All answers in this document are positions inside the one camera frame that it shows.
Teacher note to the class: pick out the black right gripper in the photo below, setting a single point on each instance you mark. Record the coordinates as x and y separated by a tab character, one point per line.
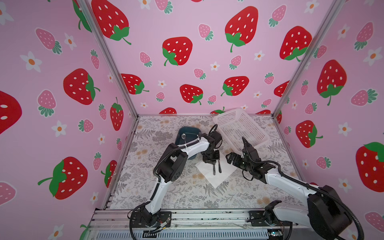
235	161

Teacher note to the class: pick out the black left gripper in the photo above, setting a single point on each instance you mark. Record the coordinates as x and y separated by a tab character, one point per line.
215	159

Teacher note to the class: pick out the silver fork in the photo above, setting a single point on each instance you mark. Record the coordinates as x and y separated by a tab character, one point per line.
214	168

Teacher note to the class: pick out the silver table knife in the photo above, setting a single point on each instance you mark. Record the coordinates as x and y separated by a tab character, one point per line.
219	166

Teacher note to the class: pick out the silver spoon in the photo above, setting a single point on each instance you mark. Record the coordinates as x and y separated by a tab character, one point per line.
183	137

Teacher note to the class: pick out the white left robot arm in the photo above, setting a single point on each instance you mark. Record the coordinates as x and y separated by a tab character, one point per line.
171	165

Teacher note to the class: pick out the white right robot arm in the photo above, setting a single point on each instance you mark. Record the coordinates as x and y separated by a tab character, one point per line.
322	209

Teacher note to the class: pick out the white paper napkin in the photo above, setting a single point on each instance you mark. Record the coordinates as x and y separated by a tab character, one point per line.
211	173

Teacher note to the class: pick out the white perforated plastic basket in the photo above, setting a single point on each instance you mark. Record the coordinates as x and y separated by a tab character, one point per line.
237	124

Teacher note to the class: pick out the teal plastic tray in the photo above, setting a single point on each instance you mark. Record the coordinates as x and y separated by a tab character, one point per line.
192	134

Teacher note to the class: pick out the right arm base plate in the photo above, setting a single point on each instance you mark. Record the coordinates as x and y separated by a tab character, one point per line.
261	219

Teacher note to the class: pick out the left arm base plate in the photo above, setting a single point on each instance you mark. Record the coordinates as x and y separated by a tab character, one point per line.
146	220

